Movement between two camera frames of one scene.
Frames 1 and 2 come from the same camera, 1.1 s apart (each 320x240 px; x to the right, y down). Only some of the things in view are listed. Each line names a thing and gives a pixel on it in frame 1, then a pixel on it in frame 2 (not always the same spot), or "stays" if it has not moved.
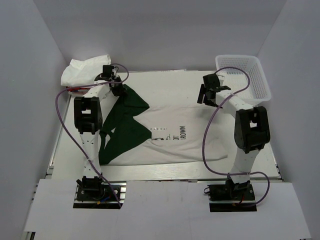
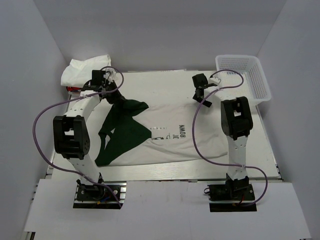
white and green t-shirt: x=132 y=133 stays
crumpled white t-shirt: x=82 y=72 stays
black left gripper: x=121 y=91 -> x=117 y=97
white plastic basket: x=235 y=79 stays
